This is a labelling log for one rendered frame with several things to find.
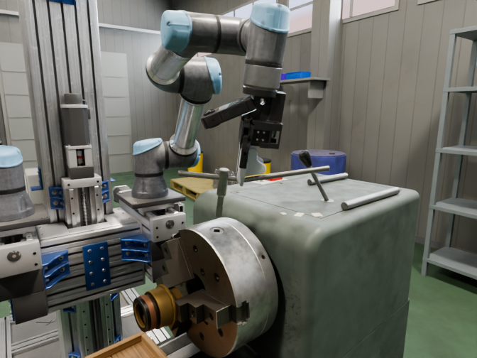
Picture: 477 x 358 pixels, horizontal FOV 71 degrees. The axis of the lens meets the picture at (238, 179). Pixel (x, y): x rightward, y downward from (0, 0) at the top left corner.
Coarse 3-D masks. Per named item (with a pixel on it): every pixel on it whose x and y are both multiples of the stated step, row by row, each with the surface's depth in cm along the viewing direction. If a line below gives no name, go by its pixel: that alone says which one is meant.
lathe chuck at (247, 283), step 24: (192, 240) 79; (216, 240) 75; (240, 240) 78; (192, 264) 81; (216, 264) 73; (240, 264) 73; (192, 288) 86; (216, 288) 74; (240, 288) 70; (264, 288) 75; (264, 312) 75; (192, 336) 86; (216, 336) 77; (240, 336) 72
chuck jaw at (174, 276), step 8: (176, 240) 82; (168, 248) 80; (176, 248) 81; (184, 248) 83; (168, 256) 81; (176, 256) 80; (184, 256) 82; (160, 264) 80; (168, 264) 78; (176, 264) 80; (184, 264) 81; (168, 272) 78; (176, 272) 79; (184, 272) 80; (192, 272) 81; (160, 280) 77; (168, 280) 77; (176, 280) 78; (184, 280) 79
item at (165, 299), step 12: (156, 288) 75; (168, 288) 77; (144, 300) 71; (156, 300) 71; (168, 300) 73; (144, 312) 70; (156, 312) 71; (168, 312) 72; (144, 324) 74; (156, 324) 71; (168, 324) 74
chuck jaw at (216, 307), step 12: (204, 288) 79; (180, 300) 74; (192, 300) 73; (204, 300) 73; (216, 300) 73; (180, 312) 72; (192, 312) 72; (204, 312) 72; (216, 312) 68; (228, 312) 71; (240, 312) 71; (216, 324) 69
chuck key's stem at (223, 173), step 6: (222, 168) 74; (222, 174) 73; (228, 174) 74; (222, 180) 74; (222, 186) 74; (216, 192) 75; (222, 192) 75; (222, 198) 76; (216, 204) 77; (222, 204) 76; (216, 210) 76; (216, 216) 77
